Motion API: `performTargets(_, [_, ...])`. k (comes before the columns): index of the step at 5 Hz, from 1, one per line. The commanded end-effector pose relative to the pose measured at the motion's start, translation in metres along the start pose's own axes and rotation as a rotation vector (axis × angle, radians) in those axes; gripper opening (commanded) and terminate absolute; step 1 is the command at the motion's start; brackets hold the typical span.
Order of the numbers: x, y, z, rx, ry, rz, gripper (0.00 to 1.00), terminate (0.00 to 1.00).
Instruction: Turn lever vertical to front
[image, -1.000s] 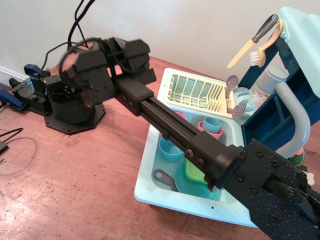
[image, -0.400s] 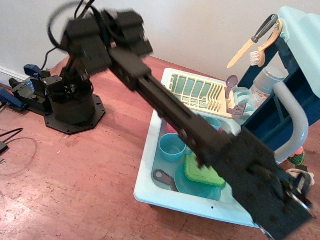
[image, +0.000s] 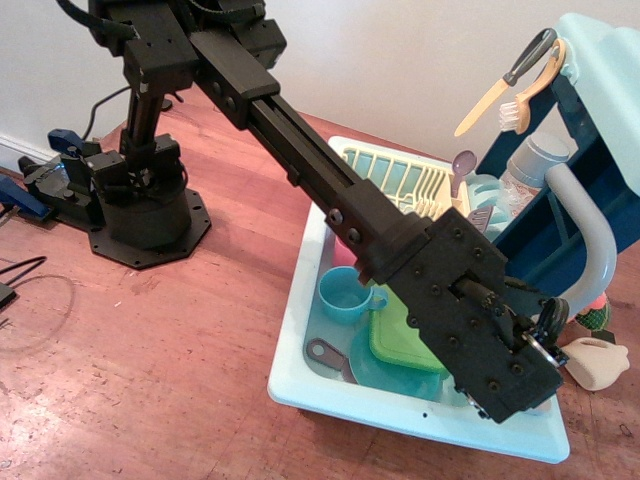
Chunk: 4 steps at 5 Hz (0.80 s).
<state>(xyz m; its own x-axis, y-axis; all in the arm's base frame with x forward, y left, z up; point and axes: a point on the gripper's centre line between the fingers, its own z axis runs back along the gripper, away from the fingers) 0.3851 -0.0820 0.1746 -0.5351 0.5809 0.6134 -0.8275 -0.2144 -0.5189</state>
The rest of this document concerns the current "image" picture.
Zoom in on green square toy plate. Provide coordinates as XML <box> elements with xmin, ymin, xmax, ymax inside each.
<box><xmin>369</xmin><ymin>285</ymin><xmax>449</xmax><ymax>377</ymax></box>

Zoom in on light blue toy sink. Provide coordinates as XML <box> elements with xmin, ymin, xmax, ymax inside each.
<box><xmin>267</xmin><ymin>135</ymin><xmax>571</xmax><ymax>465</ymax></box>

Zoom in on pink toy cup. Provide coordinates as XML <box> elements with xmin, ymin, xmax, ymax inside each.
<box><xmin>332</xmin><ymin>237</ymin><xmax>357</xmax><ymax>267</ymax></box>

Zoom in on teal toy plate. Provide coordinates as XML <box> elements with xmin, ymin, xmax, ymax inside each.
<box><xmin>349</xmin><ymin>327</ymin><xmax>442</xmax><ymax>400</ymax></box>

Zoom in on dark blue toy shelf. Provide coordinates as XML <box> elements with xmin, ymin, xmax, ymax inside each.
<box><xmin>493</xmin><ymin>76</ymin><xmax>639</xmax><ymax>297</ymax></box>

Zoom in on green net toy fruit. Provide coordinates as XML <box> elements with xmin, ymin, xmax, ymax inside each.
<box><xmin>575</xmin><ymin>293</ymin><xmax>611</xmax><ymax>332</ymax></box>

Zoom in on black cable on table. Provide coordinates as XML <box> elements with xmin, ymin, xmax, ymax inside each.
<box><xmin>0</xmin><ymin>255</ymin><xmax>47</xmax><ymax>289</ymax></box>

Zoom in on tan toy dish brush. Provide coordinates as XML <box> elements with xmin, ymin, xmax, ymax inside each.
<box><xmin>499</xmin><ymin>39</ymin><xmax>567</xmax><ymax>135</ymax></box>

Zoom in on beige toy jug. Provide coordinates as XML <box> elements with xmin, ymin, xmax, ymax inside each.
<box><xmin>563</xmin><ymin>337</ymin><xmax>630</xmax><ymax>391</ymax></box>

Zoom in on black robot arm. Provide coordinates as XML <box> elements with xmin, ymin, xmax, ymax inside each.
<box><xmin>61</xmin><ymin>1</ymin><xmax>568</xmax><ymax>422</ymax></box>

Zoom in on light blue toy cabinet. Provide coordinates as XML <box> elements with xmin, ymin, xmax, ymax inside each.
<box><xmin>555</xmin><ymin>13</ymin><xmax>639</xmax><ymax>194</ymax></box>

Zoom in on purple toy spoon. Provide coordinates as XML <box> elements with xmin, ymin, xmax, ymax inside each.
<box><xmin>450</xmin><ymin>150</ymin><xmax>477</xmax><ymax>199</ymax></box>

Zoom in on grey toy faucet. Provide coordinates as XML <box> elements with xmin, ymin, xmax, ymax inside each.
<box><xmin>545</xmin><ymin>163</ymin><xmax>617</xmax><ymax>317</ymax></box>

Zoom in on blue clamp far left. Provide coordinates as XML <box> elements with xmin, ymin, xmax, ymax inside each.
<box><xmin>1</xmin><ymin>174</ymin><xmax>52</xmax><ymax>221</ymax></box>

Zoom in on clear bottle grey cap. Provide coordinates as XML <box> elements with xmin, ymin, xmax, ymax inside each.
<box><xmin>500</xmin><ymin>131</ymin><xmax>570</xmax><ymax>218</ymax></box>

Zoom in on teal toy cup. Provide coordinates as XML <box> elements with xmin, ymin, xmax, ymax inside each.
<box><xmin>318</xmin><ymin>266</ymin><xmax>389</xmax><ymax>325</ymax></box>

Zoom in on purple toy spatula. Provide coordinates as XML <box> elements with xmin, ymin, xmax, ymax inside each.
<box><xmin>467</xmin><ymin>205</ymin><xmax>494</xmax><ymax>233</ymax></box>

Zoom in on black carbon gripper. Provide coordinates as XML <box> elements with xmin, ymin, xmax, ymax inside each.
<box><xmin>382</xmin><ymin>209</ymin><xmax>570</xmax><ymax>423</ymax></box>

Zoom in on toy knife grey handle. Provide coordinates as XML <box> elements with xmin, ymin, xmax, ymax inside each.
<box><xmin>454</xmin><ymin>28</ymin><xmax>557</xmax><ymax>137</ymax></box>

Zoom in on cream yellow dish rack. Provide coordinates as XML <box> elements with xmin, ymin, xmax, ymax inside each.
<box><xmin>341</xmin><ymin>146</ymin><xmax>470</xmax><ymax>220</ymax></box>

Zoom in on blue clamp on table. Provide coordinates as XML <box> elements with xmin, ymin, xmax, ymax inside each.
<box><xmin>47</xmin><ymin>129</ymin><xmax>83</xmax><ymax>158</ymax></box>

